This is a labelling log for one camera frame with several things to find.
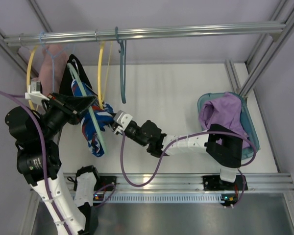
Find blue red white patterned trousers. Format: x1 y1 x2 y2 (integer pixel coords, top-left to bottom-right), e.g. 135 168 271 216
71 80 117 157

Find mint green plastic hanger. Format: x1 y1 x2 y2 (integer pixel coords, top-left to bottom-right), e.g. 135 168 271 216
67 63 107 153

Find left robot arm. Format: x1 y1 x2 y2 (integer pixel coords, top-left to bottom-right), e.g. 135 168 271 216
4 93 98 235

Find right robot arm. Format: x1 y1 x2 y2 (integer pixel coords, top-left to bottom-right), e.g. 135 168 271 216
112 120 243 183

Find yellow plastic hanger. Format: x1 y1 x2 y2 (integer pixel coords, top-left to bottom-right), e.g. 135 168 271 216
25 46 38 110
97 41 113 109

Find teal plastic hanger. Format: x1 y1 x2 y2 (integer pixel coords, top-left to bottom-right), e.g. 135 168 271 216
115 27 127 104

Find black garment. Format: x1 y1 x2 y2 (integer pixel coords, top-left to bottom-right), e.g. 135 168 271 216
58 54 94 125

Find pink garment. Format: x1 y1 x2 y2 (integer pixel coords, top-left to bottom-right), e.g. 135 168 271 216
30 45 69 95

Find purple garment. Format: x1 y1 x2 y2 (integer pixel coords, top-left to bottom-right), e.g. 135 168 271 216
198 92 250 150

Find teal plastic basket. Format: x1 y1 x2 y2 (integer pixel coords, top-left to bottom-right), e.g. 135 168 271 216
197 92 262 159

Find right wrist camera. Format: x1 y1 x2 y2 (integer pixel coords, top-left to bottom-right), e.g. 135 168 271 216
113 110 133 130

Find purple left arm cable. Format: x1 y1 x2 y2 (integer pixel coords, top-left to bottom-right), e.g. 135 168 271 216
0 90 117 235

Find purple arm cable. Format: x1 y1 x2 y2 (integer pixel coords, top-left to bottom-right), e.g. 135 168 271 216
120 131 258 209
0 90 117 235

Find light blue wire hanger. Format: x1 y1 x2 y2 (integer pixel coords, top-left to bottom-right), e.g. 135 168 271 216
39 31 75 94

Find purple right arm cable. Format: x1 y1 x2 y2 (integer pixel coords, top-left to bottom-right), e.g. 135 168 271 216
120 131 258 209

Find slotted cable duct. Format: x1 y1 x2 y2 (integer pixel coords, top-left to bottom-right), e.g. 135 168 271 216
107 192 237 204

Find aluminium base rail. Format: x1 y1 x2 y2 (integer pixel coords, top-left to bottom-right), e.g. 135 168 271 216
112 173 294 193

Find aluminium hanging rail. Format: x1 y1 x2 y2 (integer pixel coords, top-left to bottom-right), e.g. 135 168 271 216
3 21 286 47

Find aluminium frame post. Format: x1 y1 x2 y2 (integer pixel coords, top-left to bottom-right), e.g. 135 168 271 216
224 0 294 99

